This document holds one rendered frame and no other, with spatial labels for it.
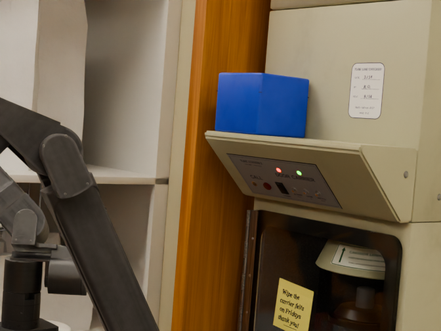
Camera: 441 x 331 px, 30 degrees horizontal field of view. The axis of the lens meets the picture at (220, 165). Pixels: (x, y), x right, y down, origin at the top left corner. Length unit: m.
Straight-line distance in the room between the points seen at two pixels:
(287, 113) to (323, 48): 0.11
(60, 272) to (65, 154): 0.40
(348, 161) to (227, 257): 0.40
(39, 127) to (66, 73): 1.44
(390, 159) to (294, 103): 0.22
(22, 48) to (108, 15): 0.50
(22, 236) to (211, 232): 0.31
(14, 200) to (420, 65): 0.63
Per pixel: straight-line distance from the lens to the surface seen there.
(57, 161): 0.90
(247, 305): 1.36
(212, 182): 1.36
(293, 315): 1.28
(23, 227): 1.28
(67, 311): 2.33
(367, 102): 1.19
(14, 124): 0.91
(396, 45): 1.17
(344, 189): 1.13
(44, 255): 1.29
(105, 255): 0.95
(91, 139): 2.62
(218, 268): 1.39
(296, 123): 1.24
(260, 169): 1.23
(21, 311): 1.29
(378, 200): 1.10
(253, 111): 1.20
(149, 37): 2.39
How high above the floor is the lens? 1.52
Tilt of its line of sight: 3 degrees down
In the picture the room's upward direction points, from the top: 4 degrees clockwise
